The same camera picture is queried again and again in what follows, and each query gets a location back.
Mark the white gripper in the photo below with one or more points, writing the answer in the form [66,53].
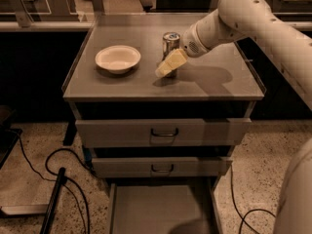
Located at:
[191,44]

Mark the silver redbull can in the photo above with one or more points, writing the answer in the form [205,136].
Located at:
[170,42]

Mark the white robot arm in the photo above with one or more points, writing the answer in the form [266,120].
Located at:
[291,52]

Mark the grey drawer cabinet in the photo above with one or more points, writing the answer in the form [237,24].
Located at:
[219,85]

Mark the top grey drawer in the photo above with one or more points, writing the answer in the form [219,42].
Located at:
[136,133]

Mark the grey drawer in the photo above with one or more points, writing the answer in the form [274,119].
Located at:
[187,208]
[141,167]
[136,133]

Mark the middle grey drawer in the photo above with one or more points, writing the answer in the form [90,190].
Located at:
[141,167]

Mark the bottom grey drawer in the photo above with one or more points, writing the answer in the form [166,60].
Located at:
[187,208]

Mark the white paper bowl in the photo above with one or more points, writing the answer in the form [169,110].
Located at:
[118,59]

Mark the black bar on floor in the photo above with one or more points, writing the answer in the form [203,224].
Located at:
[49,215]

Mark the dark tray left edge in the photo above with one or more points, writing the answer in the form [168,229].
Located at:
[8,139]

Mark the black top drawer handle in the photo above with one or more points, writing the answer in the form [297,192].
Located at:
[173,133]

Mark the black drawer handle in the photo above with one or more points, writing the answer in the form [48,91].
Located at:
[173,133]
[162,170]

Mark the white horizontal rail pipe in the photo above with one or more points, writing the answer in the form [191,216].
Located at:
[7,26]

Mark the black middle drawer handle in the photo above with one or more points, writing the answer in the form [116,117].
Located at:
[162,170]

